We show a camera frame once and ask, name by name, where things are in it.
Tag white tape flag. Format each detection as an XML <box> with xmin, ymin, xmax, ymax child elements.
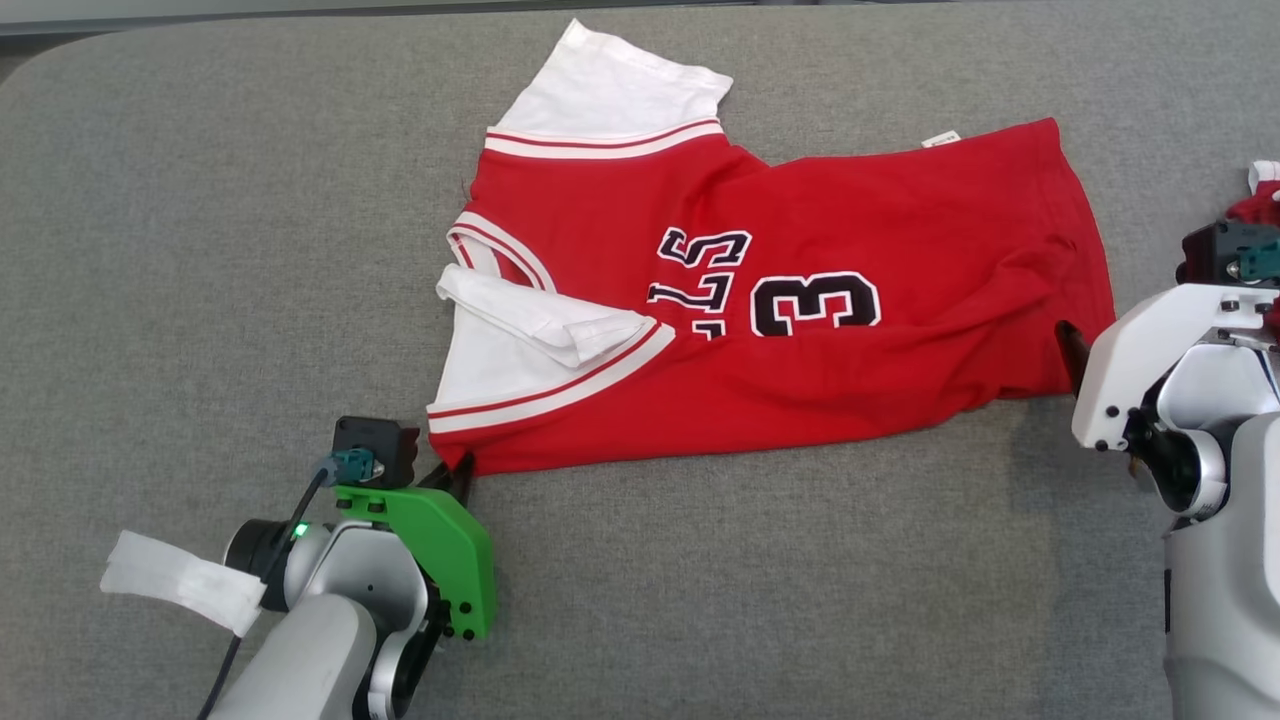
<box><xmin>100</xmin><ymin>530</ymin><xmax>268</xmax><ymax>638</ymax></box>

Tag grey fabric sofa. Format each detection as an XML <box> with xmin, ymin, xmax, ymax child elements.
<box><xmin>0</xmin><ymin>0</ymin><xmax>1280</xmax><ymax>720</ymax></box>

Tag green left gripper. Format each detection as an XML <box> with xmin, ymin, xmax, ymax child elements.
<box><xmin>333</xmin><ymin>453</ymin><xmax>496</xmax><ymax>641</ymax></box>

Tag red white basketball jersey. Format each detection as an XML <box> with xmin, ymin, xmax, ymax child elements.
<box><xmin>427</xmin><ymin>18</ymin><xmax>1118</xmax><ymax>477</ymax></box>

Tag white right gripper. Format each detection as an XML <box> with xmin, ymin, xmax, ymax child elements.
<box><xmin>1055</xmin><ymin>283</ymin><xmax>1280</xmax><ymax>453</ymax></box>

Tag red white basketball shorts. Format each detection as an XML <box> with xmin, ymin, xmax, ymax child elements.
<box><xmin>1228</xmin><ymin>160</ymin><xmax>1280</xmax><ymax>336</ymax></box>

